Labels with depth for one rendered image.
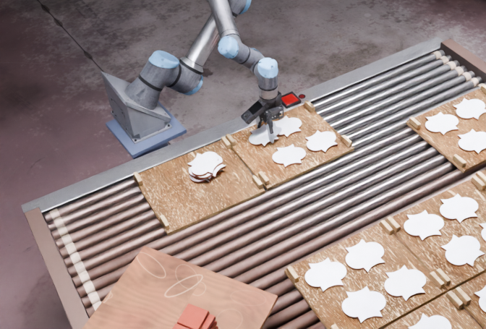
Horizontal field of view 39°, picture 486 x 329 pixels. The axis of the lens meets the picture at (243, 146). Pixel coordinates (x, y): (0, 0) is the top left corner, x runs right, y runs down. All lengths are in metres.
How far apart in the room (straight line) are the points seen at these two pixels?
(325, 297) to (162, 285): 0.53
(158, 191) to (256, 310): 0.74
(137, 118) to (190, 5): 2.75
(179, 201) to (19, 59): 2.95
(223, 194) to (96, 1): 3.48
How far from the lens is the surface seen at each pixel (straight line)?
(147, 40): 5.26
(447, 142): 2.88
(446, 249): 2.49
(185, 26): 5.36
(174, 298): 2.24
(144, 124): 2.99
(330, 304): 2.32
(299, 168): 2.72
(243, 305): 2.20
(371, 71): 3.25
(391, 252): 2.46
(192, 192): 2.67
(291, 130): 2.87
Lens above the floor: 2.85
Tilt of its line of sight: 42 degrees down
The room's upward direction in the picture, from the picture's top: 5 degrees counter-clockwise
